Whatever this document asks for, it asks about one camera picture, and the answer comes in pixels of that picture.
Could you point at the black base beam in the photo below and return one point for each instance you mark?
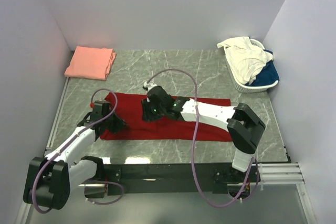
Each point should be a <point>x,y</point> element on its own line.
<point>217,178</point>

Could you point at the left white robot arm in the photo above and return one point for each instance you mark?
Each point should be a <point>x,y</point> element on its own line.
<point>51,178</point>

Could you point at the white laundry basket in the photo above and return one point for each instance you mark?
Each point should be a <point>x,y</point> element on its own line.
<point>247,88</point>

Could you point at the white t shirt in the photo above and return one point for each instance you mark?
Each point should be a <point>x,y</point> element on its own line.
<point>245,59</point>

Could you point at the aluminium rail frame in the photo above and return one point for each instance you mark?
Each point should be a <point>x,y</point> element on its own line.
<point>192,74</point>

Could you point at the blue t shirt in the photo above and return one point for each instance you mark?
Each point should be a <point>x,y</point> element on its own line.
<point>265,73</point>

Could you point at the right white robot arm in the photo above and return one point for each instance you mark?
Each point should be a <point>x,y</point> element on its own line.
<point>241,122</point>

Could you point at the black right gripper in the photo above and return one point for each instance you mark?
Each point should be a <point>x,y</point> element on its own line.
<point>147,116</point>

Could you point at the red t shirt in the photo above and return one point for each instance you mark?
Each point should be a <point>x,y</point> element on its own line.
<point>130,110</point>

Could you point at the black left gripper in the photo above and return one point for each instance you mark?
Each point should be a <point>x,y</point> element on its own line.
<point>119,124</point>

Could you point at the folded pink t shirt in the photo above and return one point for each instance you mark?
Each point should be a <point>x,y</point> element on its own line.
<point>91,63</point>

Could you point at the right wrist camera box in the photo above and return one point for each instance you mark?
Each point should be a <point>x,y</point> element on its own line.
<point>147,86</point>

